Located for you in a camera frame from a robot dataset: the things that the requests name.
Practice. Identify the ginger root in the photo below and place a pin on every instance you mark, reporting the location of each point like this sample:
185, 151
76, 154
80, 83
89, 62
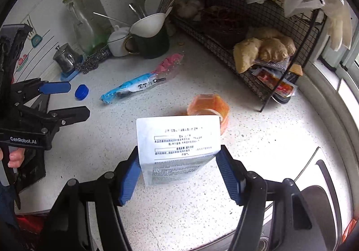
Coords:
263, 46

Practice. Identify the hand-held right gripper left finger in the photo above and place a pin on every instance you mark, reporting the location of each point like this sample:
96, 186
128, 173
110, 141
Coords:
130, 180

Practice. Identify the pile of red sauce packets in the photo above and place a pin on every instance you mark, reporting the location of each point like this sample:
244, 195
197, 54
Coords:
276, 82

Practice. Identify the cream rubber glove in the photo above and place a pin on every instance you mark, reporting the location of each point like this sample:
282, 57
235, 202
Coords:
339, 21

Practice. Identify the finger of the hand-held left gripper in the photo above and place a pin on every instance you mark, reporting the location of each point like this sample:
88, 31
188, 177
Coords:
70, 115
54, 87

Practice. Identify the dried red chilies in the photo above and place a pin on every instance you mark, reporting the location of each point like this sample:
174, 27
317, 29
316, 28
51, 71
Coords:
224, 19

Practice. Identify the steel wool scrubber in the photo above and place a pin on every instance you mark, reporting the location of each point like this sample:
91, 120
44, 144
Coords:
91, 63

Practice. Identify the person's blue jeans leg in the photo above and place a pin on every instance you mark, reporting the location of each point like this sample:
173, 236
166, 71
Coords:
5, 211

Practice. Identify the orange plastic cup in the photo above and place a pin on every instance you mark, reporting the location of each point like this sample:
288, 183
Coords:
207, 103

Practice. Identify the black mug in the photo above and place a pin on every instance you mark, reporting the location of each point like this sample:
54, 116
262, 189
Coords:
151, 46

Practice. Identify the person's left hand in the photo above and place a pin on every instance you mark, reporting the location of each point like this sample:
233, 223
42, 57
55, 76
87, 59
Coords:
16, 157

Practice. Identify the glass carafe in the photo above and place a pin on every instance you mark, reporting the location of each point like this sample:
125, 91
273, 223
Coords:
82, 26

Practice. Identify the red basin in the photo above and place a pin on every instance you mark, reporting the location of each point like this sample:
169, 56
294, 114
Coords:
29, 225

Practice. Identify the kitchen cartoon wall sticker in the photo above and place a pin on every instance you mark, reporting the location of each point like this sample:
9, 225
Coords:
26, 54

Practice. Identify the toothbrush in plastic pack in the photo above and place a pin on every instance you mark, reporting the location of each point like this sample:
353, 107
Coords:
137, 84

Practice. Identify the white spatula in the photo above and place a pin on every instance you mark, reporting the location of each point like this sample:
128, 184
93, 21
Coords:
154, 2

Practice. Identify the window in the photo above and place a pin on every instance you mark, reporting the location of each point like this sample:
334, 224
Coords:
350, 85

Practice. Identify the garlic bulbs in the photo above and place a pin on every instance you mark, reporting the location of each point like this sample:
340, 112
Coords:
189, 8

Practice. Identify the blue bottle cap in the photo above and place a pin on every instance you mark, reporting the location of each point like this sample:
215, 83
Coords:
82, 91

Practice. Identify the blue dish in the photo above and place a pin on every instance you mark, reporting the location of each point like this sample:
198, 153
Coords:
71, 74

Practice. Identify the orange mesh cloth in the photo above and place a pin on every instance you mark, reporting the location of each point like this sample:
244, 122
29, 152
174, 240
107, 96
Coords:
350, 230

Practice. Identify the white lidded jar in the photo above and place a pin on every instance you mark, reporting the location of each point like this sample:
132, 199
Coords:
117, 43

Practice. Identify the white ladle spoon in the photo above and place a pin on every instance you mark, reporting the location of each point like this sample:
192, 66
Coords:
148, 25

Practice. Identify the steel teapot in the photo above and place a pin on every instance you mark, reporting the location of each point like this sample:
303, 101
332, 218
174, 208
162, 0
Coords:
66, 58

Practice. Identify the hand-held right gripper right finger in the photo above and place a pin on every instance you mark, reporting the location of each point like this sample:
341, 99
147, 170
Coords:
228, 178

